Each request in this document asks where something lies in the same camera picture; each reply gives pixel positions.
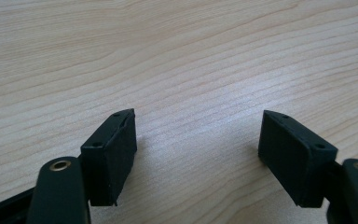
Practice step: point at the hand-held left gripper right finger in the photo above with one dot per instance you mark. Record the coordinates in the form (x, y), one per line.
(295, 161)

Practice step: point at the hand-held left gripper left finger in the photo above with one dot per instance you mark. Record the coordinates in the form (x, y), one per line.
(112, 161)

